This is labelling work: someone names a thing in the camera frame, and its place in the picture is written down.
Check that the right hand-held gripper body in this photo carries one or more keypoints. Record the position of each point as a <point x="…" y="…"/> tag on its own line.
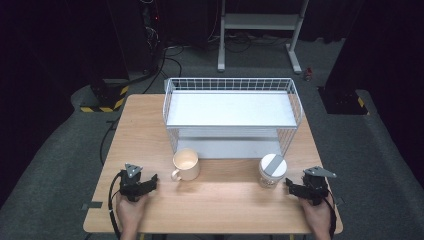
<point x="315" y="187"/>

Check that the person's left hand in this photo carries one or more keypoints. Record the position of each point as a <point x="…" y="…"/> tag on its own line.
<point x="130" y="213"/>

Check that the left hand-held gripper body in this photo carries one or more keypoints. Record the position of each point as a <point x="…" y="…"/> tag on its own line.
<point x="130" y="186"/>

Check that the person's right hand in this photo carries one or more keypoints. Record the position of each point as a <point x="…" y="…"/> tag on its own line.
<point x="317" y="216"/>

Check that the cream ceramic cup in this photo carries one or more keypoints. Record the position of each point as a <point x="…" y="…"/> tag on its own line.
<point x="186" y="164"/>

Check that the black stand with striped base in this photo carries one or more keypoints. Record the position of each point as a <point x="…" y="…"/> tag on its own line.
<point x="343" y="101"/>
<point x="106" y="96"/>

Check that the small red floor object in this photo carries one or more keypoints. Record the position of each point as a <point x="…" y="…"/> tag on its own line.
<point x="308" y="74"/>

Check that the grey tape strip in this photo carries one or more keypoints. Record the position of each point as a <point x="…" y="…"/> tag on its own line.
<point x="92" y="205"/>
<point x="339" y="201"/>

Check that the white metal stand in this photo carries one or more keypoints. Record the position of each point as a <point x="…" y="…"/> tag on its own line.
<point x="260" y="21"/>

